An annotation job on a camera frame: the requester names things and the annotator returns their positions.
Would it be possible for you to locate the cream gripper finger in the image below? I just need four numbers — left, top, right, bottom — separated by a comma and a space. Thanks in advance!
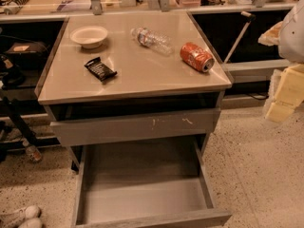
264, 64, 304, 123

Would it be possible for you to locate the black rxbar chocolate wrapper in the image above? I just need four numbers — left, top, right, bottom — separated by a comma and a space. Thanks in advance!
85, 57, 117, 82

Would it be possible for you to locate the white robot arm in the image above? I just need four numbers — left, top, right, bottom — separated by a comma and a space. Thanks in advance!
258, 0, 304, 123

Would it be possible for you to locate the open grey middle drawer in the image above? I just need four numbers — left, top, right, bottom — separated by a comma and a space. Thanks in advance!
71, 136, 231, 228

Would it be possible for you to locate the grey drawer cabinet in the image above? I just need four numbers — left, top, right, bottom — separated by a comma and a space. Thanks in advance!
36, 11, 232, 166

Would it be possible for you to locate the closed grey top drawer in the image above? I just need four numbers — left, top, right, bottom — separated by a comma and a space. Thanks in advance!
50, 108, 220, 146

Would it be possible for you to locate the orange soda can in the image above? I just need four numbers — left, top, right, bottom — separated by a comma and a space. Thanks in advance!
180, 42, 215, 73

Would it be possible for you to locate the clear plastic water bottle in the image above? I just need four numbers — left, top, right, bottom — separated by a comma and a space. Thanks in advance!
130, 27, 174, 56

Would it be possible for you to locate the white paper bowl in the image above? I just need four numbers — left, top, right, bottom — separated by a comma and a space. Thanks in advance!
69, 26, 108, 49

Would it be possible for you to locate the black bag left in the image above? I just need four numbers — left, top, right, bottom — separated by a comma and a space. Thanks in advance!
5, 42, 48, 70

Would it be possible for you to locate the black tripod leg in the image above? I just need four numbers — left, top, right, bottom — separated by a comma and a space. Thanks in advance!
1, 96, 37, 144

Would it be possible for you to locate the bottle on floor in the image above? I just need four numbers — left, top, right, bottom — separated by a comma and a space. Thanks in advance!
22, 140, 42, 162

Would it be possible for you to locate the white shoe lower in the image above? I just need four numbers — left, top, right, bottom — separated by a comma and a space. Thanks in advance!
18, 218, 43, 228

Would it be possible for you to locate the white shoe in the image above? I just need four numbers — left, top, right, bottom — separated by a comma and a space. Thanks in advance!
18, 218, 43, 228
0, 205, 41, 228

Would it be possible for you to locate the white shoe upper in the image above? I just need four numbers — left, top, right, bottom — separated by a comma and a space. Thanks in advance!
0, 205, 41, 228

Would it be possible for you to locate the white stick black handle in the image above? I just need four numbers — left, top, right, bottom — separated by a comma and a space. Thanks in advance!
223, 11, 256, 64

